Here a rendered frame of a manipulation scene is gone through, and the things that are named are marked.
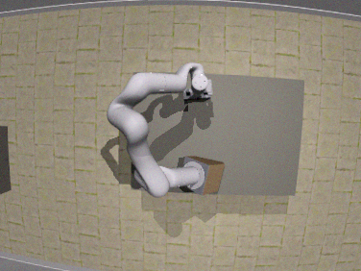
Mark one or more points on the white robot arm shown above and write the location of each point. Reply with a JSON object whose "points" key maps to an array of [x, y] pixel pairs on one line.
{"points": [[155, 179]]}

